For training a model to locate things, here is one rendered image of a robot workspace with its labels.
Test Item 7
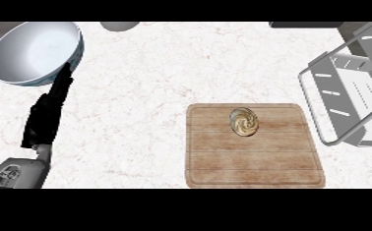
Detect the wooden cutting board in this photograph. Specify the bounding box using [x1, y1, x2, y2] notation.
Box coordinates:
[183, 102, 326, 189]

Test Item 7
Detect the grey round object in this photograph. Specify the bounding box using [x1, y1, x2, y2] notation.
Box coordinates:
[99, 22, 140, 32]

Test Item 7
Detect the dark grey flat appliance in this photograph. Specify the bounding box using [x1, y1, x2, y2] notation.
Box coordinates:
[269, 22, 346, 29]

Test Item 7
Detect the white bowl with blue rim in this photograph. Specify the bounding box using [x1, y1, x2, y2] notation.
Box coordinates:
[0, 22, 86, 87]

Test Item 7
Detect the grey wire tiered basket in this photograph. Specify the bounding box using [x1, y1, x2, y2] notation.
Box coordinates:
[297, 22, 372, 148]

